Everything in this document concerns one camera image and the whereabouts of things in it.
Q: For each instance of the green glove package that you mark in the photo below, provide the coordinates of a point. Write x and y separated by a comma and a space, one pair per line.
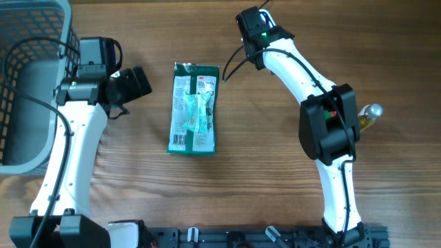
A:
194, 94

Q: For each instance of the yellow oil bottle grey cap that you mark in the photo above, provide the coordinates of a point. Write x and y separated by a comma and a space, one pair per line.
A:
368, 115

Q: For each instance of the white barcode scanner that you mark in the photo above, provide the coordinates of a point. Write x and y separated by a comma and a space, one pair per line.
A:
267, 18

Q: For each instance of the green lid jar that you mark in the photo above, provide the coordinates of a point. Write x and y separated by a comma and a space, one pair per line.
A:
327, 115

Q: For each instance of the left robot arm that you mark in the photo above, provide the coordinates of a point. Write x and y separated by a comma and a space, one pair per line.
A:
60, 214

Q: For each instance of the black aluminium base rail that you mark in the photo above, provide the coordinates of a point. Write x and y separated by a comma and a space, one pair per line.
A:
309, 236

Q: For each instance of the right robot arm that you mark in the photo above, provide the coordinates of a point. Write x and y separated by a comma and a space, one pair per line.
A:
328, 124

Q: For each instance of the grey plastic shopping basket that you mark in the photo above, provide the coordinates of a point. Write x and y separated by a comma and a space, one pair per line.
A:
39, 48

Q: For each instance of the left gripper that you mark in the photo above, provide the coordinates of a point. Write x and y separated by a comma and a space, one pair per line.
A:
134, 90

